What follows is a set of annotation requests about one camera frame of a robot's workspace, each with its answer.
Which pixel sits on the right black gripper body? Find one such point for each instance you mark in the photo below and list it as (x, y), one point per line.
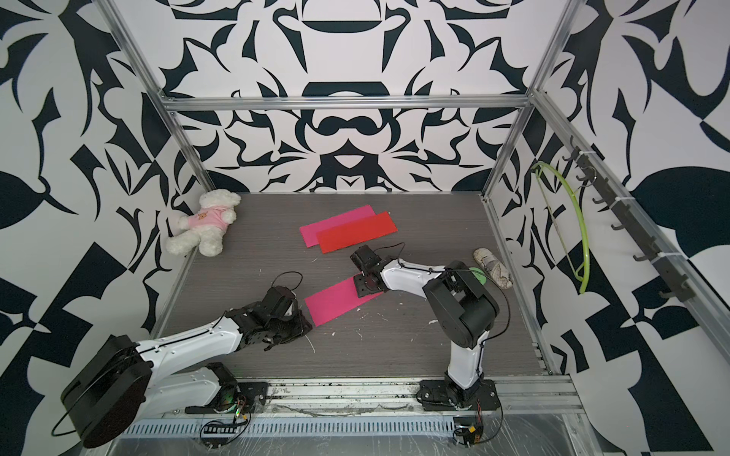
(360, 282)

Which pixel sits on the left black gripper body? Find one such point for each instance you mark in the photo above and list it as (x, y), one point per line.
(294, 326)

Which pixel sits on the magenta paper sheet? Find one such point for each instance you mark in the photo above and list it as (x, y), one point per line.
(311, 231)
(335, 301)

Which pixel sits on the red square paper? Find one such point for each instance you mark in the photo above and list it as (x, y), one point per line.
(357, 232)

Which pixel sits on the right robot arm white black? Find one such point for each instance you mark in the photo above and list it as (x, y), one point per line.
(464, 309)

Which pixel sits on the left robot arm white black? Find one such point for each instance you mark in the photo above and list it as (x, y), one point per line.
(127, 381)

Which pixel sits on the green round lid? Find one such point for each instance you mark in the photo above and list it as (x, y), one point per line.
(479, 274)

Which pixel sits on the white teddy bear pink shirt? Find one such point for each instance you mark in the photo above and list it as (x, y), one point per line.
(205, 230)

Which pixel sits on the white grey sneaker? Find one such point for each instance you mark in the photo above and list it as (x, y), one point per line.
(494, 268)

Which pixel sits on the right black connector board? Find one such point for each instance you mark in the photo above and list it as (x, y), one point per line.
(467, 433)

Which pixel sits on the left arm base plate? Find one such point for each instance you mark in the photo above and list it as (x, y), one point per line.
(242, 398)

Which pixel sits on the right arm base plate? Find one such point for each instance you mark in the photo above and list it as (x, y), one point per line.
(446, 395)

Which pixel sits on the black wall hook rack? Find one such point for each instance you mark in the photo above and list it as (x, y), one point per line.
(632, 219)

